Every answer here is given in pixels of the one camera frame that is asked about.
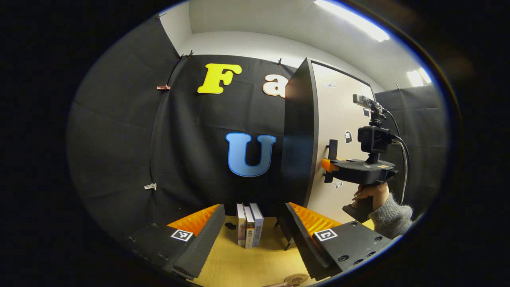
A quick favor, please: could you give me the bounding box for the small ceiling light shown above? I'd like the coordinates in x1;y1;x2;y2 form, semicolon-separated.
406;67;432;87

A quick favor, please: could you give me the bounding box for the black backdrop cloth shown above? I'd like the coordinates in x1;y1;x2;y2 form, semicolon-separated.
68;16;449;240

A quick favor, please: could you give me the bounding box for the round brown coaster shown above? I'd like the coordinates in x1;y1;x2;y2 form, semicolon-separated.
284;273;310;286

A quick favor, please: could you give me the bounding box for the black cabinet door handle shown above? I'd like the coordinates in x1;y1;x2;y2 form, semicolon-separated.
325;139;339;184

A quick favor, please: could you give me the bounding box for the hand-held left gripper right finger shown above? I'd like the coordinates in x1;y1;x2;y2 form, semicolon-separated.
284;202;394;281

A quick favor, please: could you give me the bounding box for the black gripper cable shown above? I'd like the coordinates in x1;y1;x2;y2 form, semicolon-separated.
383;110;411;204

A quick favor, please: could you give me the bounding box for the blue grey book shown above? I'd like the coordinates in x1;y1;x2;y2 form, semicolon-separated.
250;202;264;247

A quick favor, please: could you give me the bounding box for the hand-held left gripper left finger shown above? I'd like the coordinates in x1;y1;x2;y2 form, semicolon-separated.
120;204;226;279

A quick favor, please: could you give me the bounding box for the beige cabinet door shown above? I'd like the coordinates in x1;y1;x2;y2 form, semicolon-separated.
307;60;377;224

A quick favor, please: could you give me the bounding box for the white yellow-print book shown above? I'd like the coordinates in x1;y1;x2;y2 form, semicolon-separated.
243;205;255;249

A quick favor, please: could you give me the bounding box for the long ceiling light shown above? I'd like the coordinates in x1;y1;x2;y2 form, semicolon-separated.
313;0;391;43

